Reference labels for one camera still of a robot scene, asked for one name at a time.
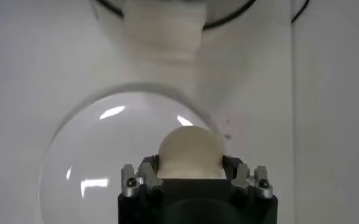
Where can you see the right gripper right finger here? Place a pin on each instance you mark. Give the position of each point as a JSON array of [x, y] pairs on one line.
[[243, 176]]

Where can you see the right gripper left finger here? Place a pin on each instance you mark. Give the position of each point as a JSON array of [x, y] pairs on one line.
[[147, 175]]

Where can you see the white steamed baozi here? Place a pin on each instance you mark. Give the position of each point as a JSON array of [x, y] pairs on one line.
[[191, 152]]

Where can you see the perforated steel steamer basket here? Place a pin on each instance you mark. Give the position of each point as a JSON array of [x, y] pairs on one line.
[[225, 9]]

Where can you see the white round plate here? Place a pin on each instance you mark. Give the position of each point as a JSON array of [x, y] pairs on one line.
[[106, 152]]

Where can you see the white electric cooker base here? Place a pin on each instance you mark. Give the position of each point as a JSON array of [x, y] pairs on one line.
[[164, 30]]

